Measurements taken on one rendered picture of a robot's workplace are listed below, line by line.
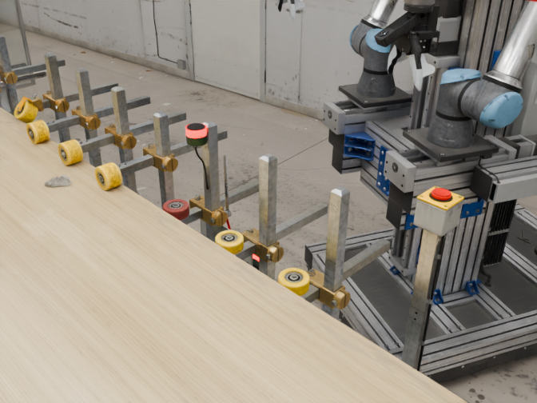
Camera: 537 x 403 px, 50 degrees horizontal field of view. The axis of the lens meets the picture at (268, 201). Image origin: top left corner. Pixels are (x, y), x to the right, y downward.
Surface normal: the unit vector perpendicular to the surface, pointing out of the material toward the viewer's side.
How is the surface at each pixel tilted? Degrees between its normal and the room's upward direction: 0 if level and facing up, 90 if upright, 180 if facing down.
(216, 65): 91
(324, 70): 90
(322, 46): 90
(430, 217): 90
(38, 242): 0
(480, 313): 0
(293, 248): 0
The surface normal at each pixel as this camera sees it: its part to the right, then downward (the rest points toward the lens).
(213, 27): -0.64, 0.38
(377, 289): 0.01, -0.87
